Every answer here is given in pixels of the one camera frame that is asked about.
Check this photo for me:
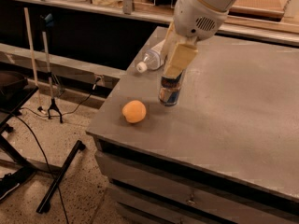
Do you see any black floor cable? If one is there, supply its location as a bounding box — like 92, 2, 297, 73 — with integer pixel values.
12, 114, 71, 224

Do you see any black metal table frame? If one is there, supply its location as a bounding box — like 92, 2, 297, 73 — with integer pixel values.
0, 71, 85, 214

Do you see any black shoe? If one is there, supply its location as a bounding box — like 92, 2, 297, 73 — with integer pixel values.
0, 173, 21, 202

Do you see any wooden stick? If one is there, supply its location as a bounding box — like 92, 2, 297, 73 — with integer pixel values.
24, 7, 46, 114

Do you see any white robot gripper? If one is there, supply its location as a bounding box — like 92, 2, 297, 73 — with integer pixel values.
161, 0, 228, 78

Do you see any grey drawer cabinet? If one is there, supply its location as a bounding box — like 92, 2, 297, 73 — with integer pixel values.
87, 36, 299, 224

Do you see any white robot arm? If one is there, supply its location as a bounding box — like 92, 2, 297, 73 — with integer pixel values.
161, 0, 236, 78

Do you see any black tripod stand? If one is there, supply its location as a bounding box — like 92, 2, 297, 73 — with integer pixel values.
40, 13, 63, 122

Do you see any redbull can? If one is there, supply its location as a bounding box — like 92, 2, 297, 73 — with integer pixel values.
159, 72, 185, 106

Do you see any orange fruit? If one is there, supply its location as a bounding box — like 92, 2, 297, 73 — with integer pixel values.
122, 100, 147, 123

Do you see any clear plastic water bottle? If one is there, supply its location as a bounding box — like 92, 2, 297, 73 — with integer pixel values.
135, 41, 164, 73

